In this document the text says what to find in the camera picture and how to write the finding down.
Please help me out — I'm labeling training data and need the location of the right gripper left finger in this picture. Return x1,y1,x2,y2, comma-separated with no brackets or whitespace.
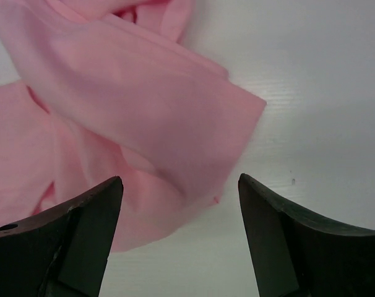
0,176,123,296

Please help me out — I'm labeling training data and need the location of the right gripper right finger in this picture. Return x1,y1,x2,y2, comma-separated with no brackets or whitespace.
238,174,375,296

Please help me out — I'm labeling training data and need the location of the pink t-shirt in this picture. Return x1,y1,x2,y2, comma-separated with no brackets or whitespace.
0,1,265,252

